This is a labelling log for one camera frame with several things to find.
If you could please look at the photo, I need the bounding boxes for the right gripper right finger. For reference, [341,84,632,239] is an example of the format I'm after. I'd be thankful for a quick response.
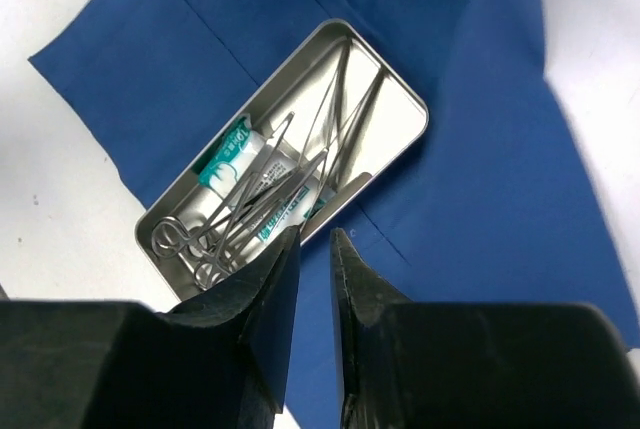
[330,229,639,428]

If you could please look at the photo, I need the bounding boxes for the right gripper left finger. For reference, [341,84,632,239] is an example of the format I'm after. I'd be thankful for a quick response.
[1,227,300,428]

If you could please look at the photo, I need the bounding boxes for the steel needle holder forceps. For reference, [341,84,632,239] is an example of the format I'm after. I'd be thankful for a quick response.
[213,39,352,271]

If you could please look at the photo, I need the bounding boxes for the blue surgical drape cloth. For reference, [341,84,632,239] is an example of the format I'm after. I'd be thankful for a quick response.
[27,0,640,429]

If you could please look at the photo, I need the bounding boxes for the metal instrument tray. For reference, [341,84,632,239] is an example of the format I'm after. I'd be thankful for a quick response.
[135,19,429,300]

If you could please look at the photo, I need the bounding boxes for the steel surgical scissors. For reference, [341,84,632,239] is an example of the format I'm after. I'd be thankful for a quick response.
[151,113,294,258]

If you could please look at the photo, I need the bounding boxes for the steel hemostat forceps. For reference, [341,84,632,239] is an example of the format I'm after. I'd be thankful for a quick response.
[191,70,385,290]

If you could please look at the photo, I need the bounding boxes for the green white gauze packet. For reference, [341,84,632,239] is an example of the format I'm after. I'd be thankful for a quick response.
[199,115,335,243]

